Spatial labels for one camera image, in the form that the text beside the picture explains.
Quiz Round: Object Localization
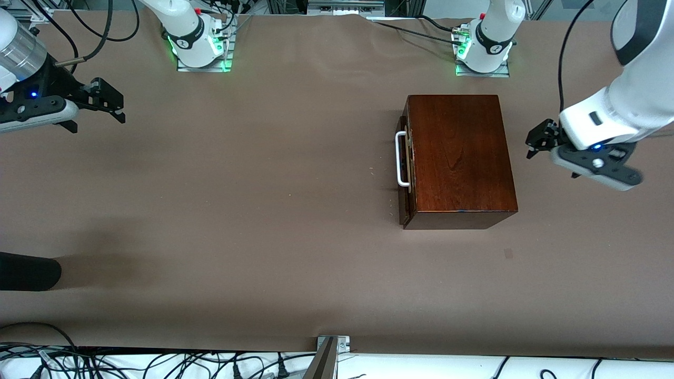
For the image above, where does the silver metal bracket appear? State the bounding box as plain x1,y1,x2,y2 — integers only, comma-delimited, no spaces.
316,335,351,354

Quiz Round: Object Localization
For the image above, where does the dark metal mounting post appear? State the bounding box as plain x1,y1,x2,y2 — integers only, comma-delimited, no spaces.
303,338,338,379

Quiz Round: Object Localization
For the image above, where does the metal equipment rack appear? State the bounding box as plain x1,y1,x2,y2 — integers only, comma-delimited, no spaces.
263,0,422,17

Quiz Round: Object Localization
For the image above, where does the brown table cover sheet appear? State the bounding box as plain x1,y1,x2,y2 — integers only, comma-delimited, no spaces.
0,13,674,354

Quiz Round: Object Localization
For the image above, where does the aluminium extrusion rail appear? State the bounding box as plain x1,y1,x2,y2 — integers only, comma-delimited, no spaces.
11,0,54,22

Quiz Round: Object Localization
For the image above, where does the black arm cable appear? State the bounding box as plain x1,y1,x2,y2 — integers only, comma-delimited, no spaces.
557,0,598,114
32,0,141,66

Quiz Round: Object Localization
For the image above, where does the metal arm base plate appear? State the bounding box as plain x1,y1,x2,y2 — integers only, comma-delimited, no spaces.
176,32,235,73
455,58,510,78

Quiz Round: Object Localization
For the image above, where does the long black cable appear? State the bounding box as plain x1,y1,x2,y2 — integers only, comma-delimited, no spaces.
369,18,464,41

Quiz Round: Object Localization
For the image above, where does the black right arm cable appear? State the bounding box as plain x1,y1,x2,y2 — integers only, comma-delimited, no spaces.
32,0,141,66

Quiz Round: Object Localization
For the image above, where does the white drawer handle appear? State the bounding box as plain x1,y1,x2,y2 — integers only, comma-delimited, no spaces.
395,131,412,188

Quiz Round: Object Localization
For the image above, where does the dark brown wooden cabinet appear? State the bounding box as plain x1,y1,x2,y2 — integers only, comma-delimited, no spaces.
403,95,518,230

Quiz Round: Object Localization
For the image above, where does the black ribbed cylinder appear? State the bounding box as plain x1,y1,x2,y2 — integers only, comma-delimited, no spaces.
0,252,62,292

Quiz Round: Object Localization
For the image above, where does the short black cable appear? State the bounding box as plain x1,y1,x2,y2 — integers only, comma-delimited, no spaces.
419,15,459,32

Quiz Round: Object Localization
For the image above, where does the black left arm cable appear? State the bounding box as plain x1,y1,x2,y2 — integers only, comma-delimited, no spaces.
557,0,598,114

